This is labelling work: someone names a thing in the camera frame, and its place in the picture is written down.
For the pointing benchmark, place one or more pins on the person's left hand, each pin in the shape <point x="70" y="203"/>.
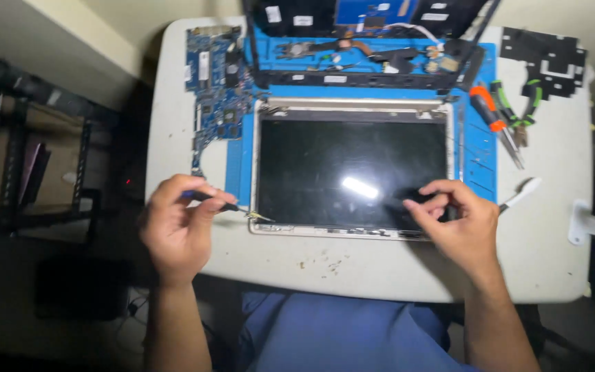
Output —
<point x="173" y="237"/>

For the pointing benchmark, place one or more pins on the person's right hand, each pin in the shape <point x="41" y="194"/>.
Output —
<point x="468" y="232"/>

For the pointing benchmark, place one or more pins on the black and blue precision screwdriver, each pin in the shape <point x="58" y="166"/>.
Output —
<point x="234" y="208"/>

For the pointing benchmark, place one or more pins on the blue repair mat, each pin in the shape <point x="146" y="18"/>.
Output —
<point x="478" y="155"/>

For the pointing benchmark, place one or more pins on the black box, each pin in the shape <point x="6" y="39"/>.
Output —
<point x="83" y="287"/>

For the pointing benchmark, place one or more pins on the silver laptop screen assembly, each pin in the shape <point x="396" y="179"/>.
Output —
<point x="328" y="170"/>

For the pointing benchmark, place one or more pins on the blue laptop motherboard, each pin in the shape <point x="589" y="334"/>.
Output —
<point x="215" y="88"/>

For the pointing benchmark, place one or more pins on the person's blue trousers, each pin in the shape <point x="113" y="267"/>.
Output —
<point x="339" y="336"/>

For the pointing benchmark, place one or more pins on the black shelf rack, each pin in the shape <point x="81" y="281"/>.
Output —
<point x="13" y="144"/>

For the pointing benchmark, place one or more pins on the black laptop speaker part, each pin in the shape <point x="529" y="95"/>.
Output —
<point x="398" y="58"/>

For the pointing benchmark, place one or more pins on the black plastic shield sheet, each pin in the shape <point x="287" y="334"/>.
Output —
<point x="540" y="51"/>

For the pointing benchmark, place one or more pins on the laptop heatsink with fan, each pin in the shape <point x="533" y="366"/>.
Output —
<point x="308" y="49"/>

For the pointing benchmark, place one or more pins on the black laptop base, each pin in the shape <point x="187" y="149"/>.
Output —
<point x="302" y="15"/>

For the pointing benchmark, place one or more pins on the black screen bezel frame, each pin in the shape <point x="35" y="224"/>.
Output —
<point x="349" y="79"/>

